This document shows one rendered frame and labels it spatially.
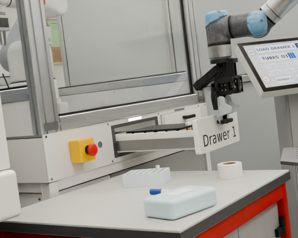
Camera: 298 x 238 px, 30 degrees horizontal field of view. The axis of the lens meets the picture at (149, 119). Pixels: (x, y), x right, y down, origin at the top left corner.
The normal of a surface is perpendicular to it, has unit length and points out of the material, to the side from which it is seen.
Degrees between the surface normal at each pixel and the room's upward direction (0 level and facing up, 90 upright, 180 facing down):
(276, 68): 50
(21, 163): 90
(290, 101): 90
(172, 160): 90
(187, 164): 90
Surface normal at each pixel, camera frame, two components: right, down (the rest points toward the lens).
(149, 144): -0.56, 0.12
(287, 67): 0.16, -0.62
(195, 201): 0.67, -0.04
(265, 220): 0.82, -0.07
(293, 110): 0.31, 0.02
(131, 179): -0.30, 0.10
